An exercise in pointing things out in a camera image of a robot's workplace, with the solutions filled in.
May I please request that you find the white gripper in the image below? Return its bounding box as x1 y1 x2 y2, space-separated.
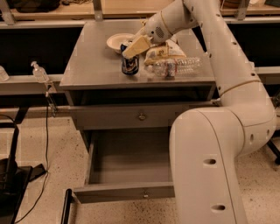
122 13 172 59

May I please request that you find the blue pepsi can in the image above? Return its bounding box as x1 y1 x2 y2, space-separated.
120 41 139 75

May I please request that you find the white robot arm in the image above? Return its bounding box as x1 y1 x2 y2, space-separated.
123 0 277 224

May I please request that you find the grey drawer cabinet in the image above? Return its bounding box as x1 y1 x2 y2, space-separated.
60 19 215 146

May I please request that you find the closed grey top drawer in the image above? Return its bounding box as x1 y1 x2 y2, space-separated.
70 101 213 130

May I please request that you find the open grey middle drawer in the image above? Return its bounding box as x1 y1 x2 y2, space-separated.
74 128 174 203

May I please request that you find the white ceramic bowl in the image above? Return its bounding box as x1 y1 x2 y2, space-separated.
107 33 134 54

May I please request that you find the brown chip bag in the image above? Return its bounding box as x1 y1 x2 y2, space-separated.
144 33 186 66

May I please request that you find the clear plastic water bottle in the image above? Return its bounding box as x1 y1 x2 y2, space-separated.
144 57 202 78

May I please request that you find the left hand sanitizer bottle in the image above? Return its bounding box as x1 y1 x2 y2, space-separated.
31 61 49 83

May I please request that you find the black stand leg right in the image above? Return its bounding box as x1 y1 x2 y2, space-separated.
267 140 280 165

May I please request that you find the black bar at bottom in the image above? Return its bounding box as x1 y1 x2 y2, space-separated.
60 189 73 224

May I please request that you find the black stand base left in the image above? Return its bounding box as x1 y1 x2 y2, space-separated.
0 115 47 224

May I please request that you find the black cable on floor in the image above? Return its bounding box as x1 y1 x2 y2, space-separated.
14 84 58 224

